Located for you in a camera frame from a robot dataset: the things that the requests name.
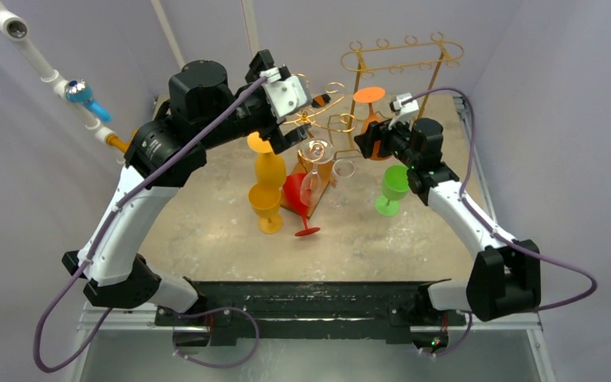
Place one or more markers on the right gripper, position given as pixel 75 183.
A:
pixel 374 141

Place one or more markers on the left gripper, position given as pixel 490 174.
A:
pixel 278 138

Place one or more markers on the clear wine glass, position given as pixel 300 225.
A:
pixel 316 152
pixel 340 176

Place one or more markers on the orange goblet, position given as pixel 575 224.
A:
pixel 368 95

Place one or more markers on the yellow goblet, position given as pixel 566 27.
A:
pixel 270 169
pixel 265 202

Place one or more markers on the gold scroll wine glass rack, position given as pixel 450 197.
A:
pixel 324 125

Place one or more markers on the red goblet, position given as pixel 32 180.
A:
pixel 292 190

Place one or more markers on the green goblet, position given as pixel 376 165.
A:
pixel 394 188

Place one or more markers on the gold rectangular wire rack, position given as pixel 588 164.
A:
pixel 371 66

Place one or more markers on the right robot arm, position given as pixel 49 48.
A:
pixel 505 277

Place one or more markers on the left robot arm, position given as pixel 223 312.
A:
pixel 202 113

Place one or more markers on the white PVC pipe assembly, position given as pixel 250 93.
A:
pixel 97 64

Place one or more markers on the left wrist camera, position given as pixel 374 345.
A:
pixel 287 94

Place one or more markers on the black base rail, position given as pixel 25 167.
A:
pixel 396 312

